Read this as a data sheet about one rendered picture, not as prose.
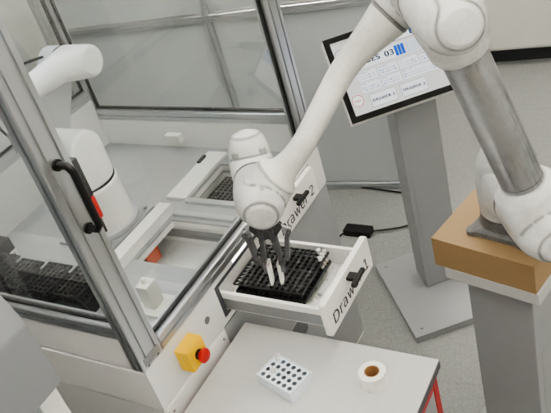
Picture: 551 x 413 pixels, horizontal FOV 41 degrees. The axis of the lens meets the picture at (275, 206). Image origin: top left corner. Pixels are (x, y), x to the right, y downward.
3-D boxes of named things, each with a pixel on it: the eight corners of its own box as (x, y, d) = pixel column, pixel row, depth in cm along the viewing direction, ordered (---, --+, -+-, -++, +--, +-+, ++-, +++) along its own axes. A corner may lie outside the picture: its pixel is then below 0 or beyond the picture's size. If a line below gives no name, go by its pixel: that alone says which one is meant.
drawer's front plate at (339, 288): (373, 265, 211) (366, 235, 205) (333, 338, 192) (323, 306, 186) (367, 264, 212) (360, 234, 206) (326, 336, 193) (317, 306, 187)
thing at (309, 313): (364, 264, 210) (360, 247, 207) (328, 328, 193) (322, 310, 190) (246, 248, 230) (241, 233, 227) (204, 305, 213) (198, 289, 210)
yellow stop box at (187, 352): (211, 353, 195) (202, 334, 192) (197, 374, 191) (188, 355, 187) (196, 350, 198) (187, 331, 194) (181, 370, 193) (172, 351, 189)
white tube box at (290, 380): (314, 381, 189) (311, 371, 187) (293, 403, 185) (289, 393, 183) (280, 362, 198) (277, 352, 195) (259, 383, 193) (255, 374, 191)
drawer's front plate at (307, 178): (319, 192, 248) (311, 165, 242) (280, 247, 229) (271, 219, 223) (314, 192, 249) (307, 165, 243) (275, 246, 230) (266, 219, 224)
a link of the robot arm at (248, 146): (234, 182, 186) (237, 208, 175) (220, 127, 178) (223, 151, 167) (275, 173, 186) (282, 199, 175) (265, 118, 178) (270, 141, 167)
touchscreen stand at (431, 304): (522, 306, 295) (502, 77, 238) (416, 342, 293) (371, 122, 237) (469, 237, 336) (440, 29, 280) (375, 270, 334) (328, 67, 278)
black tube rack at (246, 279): (333, 269, 211) (328, 251, 208) (307, 311, 200) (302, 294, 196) (266, 260, 223) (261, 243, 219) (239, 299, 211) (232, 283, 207)
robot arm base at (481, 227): (562, 204, 206) (562, 188, 203) (526, 251, 194) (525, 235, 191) (502, 190, 217) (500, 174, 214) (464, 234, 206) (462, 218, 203)
